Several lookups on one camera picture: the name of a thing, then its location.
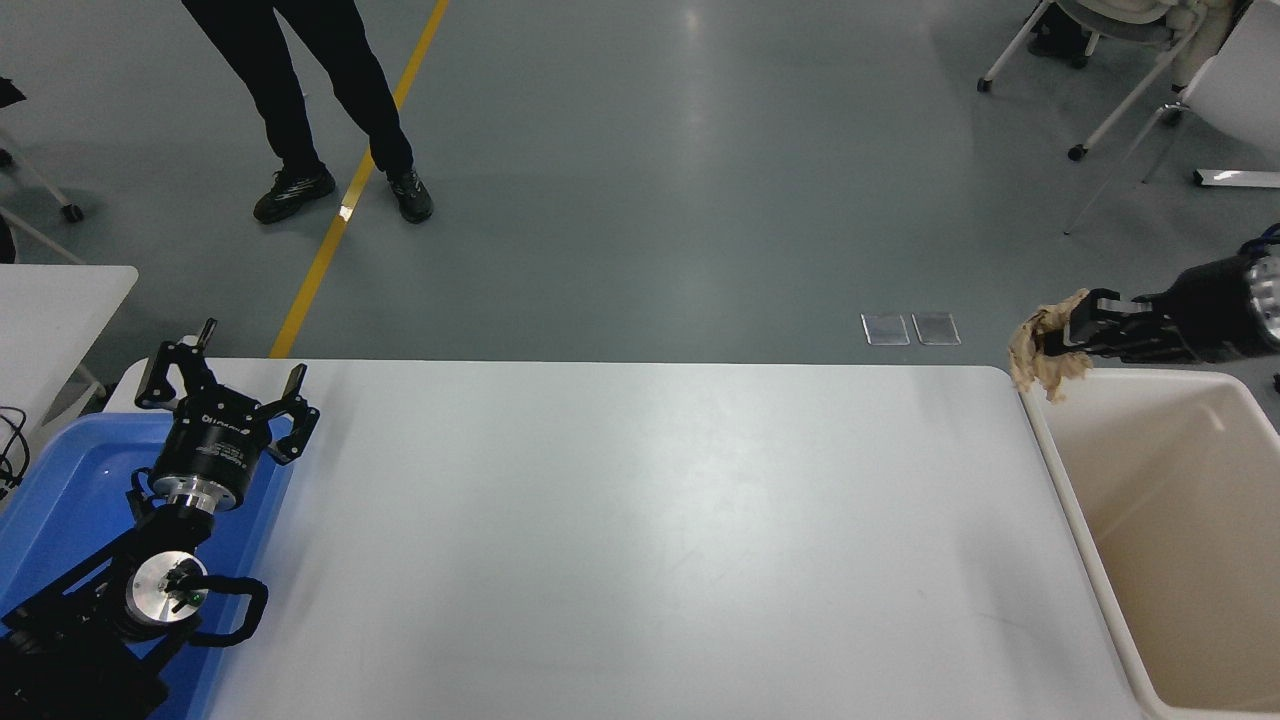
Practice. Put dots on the chair base with castor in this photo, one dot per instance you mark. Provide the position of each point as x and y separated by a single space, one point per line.
70 211

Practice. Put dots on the white side table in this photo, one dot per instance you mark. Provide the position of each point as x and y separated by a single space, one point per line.
50 320

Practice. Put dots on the person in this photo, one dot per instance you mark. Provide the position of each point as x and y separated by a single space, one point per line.
300 80
1055 45

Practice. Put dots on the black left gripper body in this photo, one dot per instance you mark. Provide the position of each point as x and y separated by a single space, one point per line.
215 445

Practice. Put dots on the white chair with metal legs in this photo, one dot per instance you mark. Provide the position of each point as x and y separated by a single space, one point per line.
1240 95

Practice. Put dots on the metal floor plate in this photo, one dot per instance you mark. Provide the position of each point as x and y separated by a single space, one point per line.
936 328
885 329

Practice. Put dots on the silver metal bar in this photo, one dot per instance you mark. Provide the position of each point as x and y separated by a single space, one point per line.
1235 178

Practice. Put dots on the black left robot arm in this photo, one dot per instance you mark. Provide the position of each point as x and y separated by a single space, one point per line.
60 650

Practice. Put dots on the yellow floor tape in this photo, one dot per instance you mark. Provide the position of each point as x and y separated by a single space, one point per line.
320 260

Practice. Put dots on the grey office chair with castors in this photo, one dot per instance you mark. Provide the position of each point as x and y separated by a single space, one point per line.
1110 8

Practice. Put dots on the tan paper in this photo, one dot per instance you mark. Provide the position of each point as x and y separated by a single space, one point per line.
1035 365

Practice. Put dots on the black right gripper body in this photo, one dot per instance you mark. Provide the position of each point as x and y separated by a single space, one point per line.
1215 310

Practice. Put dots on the large pale bin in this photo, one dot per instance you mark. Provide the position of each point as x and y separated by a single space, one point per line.
1160 540

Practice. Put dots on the blue plastic tray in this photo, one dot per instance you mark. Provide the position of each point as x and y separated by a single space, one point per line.
70 500

